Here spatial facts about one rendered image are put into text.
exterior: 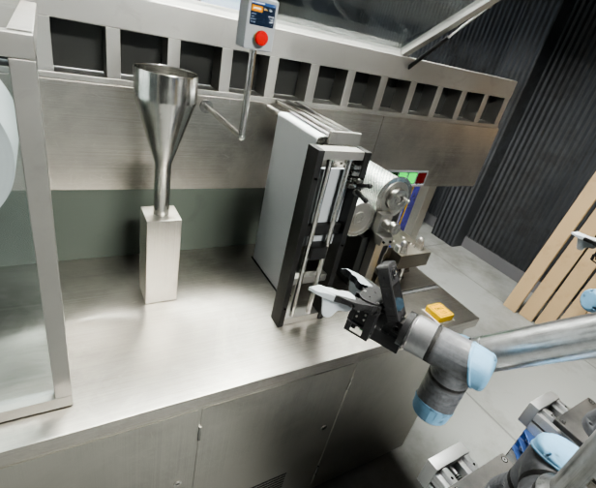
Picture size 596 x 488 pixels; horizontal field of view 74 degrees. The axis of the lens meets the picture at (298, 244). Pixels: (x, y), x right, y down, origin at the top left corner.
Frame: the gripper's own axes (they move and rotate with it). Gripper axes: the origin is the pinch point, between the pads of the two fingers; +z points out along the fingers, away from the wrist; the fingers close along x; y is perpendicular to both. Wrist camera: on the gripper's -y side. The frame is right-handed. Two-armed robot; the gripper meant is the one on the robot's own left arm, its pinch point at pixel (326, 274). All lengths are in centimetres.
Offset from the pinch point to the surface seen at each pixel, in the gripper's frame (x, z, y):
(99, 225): 0, 76, 22
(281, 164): 32, 38, -10
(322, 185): 16.1, 14.5, -13.4
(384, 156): 91, 26, -17
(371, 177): 55, 17, -13
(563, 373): 231, -101, 93
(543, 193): 339, -41, -6
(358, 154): 21.5, 10.3, -22.8
